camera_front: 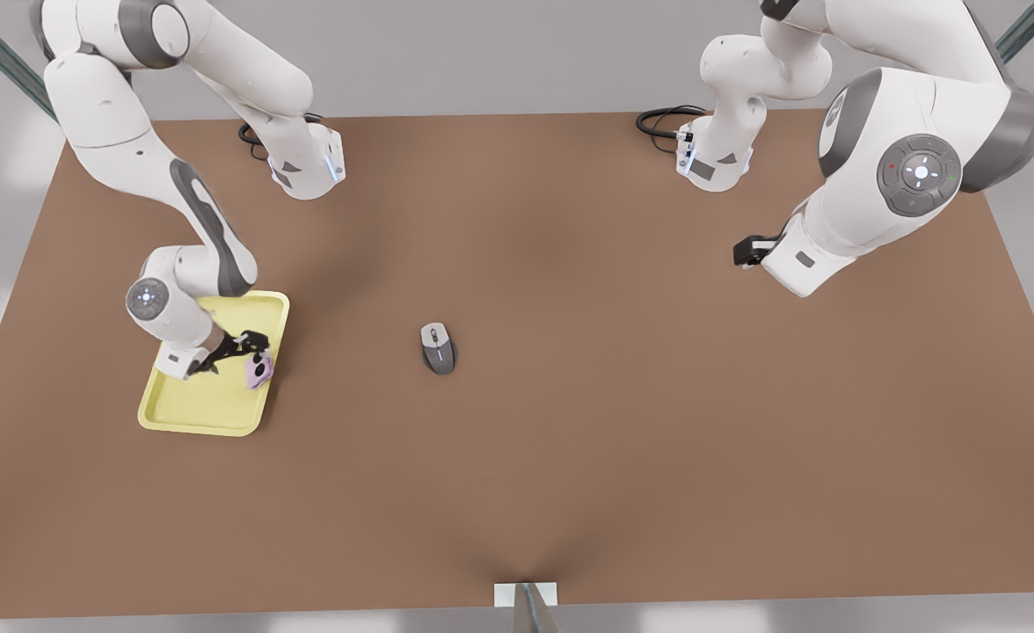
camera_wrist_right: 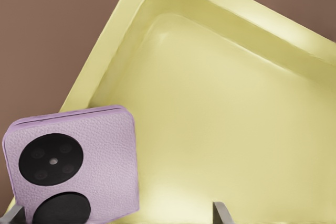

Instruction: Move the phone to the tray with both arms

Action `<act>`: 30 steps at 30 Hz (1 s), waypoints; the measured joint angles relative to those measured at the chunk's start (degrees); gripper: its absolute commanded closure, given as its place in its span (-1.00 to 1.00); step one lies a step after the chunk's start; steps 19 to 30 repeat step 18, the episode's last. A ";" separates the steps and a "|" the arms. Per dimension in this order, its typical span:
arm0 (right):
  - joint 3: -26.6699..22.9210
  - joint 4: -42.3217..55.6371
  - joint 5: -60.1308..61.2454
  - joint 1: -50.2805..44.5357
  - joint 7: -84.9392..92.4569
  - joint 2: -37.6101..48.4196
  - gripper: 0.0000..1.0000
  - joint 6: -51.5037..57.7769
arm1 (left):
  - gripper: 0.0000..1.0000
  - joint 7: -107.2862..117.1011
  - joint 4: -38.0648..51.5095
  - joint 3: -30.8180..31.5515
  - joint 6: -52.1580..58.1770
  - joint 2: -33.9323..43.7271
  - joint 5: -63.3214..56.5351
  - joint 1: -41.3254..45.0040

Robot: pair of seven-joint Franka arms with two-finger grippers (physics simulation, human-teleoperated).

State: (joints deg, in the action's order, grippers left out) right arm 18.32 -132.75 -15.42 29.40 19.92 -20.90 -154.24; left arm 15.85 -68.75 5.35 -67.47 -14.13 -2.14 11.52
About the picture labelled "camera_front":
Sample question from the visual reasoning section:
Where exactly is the yellow plastic tray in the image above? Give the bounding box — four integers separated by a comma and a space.
137, 291, 291, 438

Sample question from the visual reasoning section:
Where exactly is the grey computer mouse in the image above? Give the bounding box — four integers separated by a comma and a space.
420, 323, 459, 376

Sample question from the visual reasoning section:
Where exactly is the black cable loop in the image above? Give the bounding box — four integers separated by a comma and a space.
238, 113, 327, 163
636, 105, 710, 155

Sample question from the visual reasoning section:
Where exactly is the silver frame post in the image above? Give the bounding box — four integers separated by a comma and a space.
493, 581, 560, 633
0, 0, 59, 122
995, 0, 1034, 62

